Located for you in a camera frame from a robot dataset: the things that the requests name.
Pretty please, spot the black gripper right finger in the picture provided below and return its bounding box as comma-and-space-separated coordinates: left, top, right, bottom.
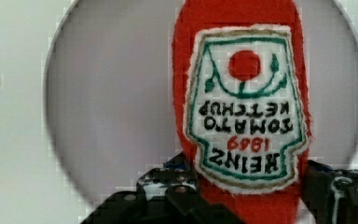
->
302, 161, 358, 224

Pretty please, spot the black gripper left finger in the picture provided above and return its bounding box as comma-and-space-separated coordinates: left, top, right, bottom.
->
81, 153, 244, 224

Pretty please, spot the red felt ketchup bottle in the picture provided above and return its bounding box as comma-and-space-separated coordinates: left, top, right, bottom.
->
172, 0, 311, 224

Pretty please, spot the grey round plate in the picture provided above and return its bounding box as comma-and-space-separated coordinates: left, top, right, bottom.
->
45, 0, 358, 206

